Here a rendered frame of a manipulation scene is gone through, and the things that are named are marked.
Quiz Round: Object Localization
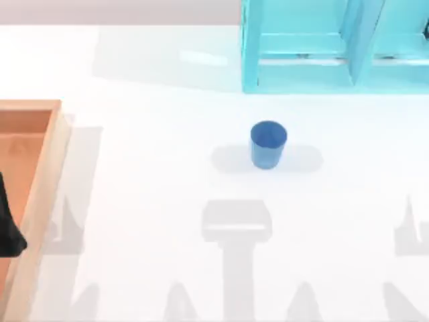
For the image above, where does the blue cup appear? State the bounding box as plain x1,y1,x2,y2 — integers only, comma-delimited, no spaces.
249,120,288,170

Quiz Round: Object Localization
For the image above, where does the light blue rack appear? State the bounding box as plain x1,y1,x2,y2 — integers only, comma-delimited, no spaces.
240,0,429,95

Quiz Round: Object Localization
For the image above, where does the shallow salmon-coloured box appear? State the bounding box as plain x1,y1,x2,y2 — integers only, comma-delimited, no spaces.
0,99,72,322

